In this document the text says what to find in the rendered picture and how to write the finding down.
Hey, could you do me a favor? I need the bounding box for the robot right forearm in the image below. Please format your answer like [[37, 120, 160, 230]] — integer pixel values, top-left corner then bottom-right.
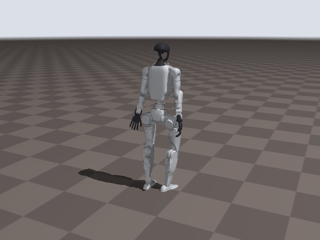
[[174, 91, 183, 119]]

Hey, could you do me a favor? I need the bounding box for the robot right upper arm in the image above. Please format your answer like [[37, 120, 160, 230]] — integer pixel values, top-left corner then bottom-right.
[[168, 67, 181, 99]]

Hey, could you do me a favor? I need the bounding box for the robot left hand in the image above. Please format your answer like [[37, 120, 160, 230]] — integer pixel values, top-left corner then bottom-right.
[[129, 108, 142, 130]]

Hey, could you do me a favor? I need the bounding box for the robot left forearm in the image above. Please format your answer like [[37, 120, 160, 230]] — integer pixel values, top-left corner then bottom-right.
[[135, 92, 146, 114]]

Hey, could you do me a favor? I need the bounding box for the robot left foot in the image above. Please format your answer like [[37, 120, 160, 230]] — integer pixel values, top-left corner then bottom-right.
[[143, 180, 157, 190]]

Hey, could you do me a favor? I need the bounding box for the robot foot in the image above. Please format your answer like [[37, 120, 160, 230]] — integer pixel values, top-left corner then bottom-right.
[[143, 180, 157, 190], [160, 184, 178, 192]]

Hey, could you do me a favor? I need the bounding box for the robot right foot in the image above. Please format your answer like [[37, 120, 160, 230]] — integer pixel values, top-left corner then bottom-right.
[[160, 184, 178, 192]]

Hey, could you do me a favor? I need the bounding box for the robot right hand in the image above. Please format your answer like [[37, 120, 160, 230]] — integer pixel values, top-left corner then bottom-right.
[[176, 114, 183, 137]]

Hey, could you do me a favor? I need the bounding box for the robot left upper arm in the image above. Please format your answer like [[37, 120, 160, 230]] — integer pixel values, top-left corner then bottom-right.
[[139, 66, 149, 96]]

